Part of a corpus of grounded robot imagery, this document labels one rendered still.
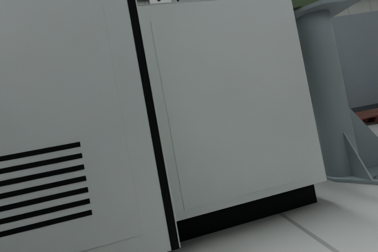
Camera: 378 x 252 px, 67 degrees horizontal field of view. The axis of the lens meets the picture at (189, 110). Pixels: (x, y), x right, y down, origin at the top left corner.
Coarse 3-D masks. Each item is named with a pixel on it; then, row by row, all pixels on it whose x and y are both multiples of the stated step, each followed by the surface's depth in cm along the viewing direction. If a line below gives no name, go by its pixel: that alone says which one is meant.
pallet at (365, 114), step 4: (356, 112) 372; (360, 112) 361; (364, 112) 351; (368, 112) 340; (372, 112) 335; (376, 112) 322; (360, 116) 315; (364, 116) 302; (368, 116) 299; (372, 116) 300; (376, 116) 318; (364, 120) 336; (368, 120) 330; (372, 120) 324; (376, 120) 319
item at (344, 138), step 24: (336, 0) 126; (360, 0) 130; (312, 24) 134; (312, 48) 135; (336, 48) 136; (312, 72) 136; (336, 72) 133; (312, 96) 139; (336, 96) 132; (336, 120) 132; (360, 120) 140; (336, 144) 132; (360, 144) 140; (336, 168) 133; (360, 168) 124
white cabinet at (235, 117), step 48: (240, 0) 106; (288, 0) 111; (192, 48) 100; (240, 48) 104; (288, 48) 109; (192, 96) 98; (240, 96) 103; (288, 96) 107; (192, 144) 97; (240, 144) 101; (288, 144) 106; (192, 192) 96; (240, 192) 100; (288, 192) 108
